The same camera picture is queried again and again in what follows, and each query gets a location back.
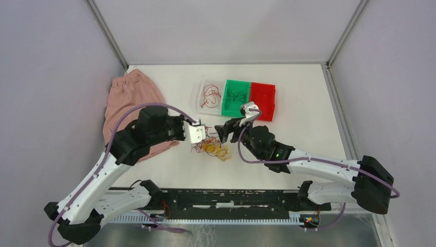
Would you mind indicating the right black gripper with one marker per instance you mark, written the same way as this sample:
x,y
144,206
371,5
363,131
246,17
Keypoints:
x,y
231,125

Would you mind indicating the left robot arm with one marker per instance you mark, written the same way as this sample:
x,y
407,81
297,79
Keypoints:
x,y
83,213

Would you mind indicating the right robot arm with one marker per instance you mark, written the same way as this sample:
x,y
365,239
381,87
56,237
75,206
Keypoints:
x,y
364,182

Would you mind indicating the clear plastic bin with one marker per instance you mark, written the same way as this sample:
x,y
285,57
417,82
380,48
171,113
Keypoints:
x,y
210,97

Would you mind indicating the green plastic bin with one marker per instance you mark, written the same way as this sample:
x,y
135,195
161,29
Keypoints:
x,y
236,94

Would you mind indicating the red plastic bin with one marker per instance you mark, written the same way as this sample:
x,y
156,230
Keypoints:
x,y
264,96

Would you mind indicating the pink cloth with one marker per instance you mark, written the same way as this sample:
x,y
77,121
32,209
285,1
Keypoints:
x,y
126,95

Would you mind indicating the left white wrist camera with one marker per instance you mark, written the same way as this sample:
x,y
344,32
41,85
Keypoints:
x,y
195,132

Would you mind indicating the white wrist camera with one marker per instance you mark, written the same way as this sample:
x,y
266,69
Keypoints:
x,y
195,132
251,112

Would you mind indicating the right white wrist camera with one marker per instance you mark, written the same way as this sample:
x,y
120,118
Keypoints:
x,y
251,112

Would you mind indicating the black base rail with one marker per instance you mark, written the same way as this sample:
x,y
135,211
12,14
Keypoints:
x,y
227,204

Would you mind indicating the white slotted cable duct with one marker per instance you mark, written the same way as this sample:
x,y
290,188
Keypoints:
x,y
139,218

